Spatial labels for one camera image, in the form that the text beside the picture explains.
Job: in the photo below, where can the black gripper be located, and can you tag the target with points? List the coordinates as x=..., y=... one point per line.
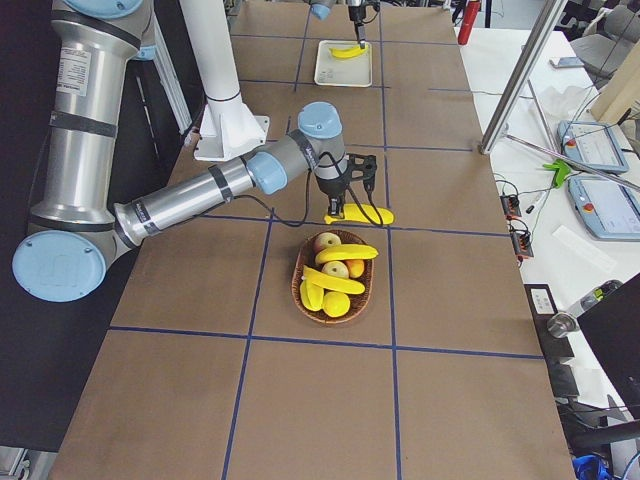
x=356, y=13
x=331, y=188

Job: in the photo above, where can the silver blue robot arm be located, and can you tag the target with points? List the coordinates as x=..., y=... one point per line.
x=103, y=198
x=322, y=8

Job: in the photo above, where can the white rectangular tray plate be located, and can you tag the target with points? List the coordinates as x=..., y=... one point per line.
x=330, y=71

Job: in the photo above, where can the brown wicker basket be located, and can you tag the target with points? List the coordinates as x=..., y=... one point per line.
x=306, y=256

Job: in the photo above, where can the pink white peach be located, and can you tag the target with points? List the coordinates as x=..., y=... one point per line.
x=325, y=240
x=336, y=269

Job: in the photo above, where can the orange fruit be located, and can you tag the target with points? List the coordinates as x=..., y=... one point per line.
x=356, y=268

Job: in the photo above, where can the yellow lemon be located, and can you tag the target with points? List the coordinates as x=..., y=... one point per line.
x=336, y=304

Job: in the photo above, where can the red cylinder bottle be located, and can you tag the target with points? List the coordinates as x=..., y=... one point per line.
x=470, y=10

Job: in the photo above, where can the small red circuit box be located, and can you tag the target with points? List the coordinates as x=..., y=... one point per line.
x=511, y=206

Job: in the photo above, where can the white paper strip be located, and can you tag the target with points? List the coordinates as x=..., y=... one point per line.
x=584, y=249

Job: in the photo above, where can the far blue teach pendant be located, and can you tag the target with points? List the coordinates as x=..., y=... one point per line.
x=593, y=144

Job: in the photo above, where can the blue teach pendant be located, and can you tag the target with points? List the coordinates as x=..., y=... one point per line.
x=608, y=210
x=593, y=144

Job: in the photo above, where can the near blue teach pendant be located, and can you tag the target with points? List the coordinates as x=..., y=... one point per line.
x=608, y=210

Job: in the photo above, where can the black monitor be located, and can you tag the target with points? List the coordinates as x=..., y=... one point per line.
x=611, y=329

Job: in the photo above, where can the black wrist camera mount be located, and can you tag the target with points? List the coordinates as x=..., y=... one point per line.
x=363, y=168

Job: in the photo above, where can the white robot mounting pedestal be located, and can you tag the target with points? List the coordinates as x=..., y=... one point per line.
x=228, y=127

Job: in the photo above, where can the aluminium frame post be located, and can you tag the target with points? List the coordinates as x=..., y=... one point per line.
x=530, y=53

